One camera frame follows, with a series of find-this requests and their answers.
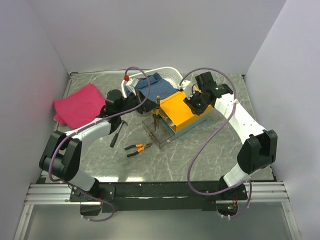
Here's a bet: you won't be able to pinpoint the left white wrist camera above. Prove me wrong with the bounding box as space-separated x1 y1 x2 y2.
122 75 139 96

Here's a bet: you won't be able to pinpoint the black handled hammer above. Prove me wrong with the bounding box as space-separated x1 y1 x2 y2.
109 120 128 148

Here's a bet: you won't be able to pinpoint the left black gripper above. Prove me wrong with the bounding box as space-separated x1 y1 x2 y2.
117 90 160 117

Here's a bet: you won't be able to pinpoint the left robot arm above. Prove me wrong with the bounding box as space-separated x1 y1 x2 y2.
39 89 160 201

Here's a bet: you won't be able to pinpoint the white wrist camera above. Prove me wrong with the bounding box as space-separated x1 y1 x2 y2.
122 75 139 96
178 80 194 100

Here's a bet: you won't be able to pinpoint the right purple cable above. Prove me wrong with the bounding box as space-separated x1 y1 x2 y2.
179 66 253 219

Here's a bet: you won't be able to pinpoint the orange black combination pliers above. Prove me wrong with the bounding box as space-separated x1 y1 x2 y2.
124 142 153 158

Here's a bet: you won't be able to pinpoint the white plastic basket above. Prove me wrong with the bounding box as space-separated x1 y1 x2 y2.
121 66 183 98

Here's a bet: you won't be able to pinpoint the blue checkered shirt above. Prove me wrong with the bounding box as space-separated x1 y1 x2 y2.
135 72 178 102

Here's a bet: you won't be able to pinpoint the aluminium frame rail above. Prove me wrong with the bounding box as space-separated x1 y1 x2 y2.
24 182 290 205

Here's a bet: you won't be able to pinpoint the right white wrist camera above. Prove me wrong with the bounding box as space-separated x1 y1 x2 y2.
178 80 194 100

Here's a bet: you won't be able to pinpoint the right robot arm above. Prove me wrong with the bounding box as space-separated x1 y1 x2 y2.
178 67 278 200

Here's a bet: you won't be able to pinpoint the pink folded towel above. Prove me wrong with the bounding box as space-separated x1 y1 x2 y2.
53 83 105 129

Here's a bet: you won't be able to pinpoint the purple cable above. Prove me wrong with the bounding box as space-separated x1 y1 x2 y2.
48 66 152 222
179 66 253 219

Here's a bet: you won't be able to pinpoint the black base beam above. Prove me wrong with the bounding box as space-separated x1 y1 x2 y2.
69 181 250 217

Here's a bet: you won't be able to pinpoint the yellow needle nose pliers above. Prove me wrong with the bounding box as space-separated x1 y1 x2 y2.
151 95 161 131

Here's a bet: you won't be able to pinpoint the yellow drawer cabinet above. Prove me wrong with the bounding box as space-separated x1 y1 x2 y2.
159 91 212 139

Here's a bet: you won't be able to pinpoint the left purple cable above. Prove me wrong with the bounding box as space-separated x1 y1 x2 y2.
48 66 152 222

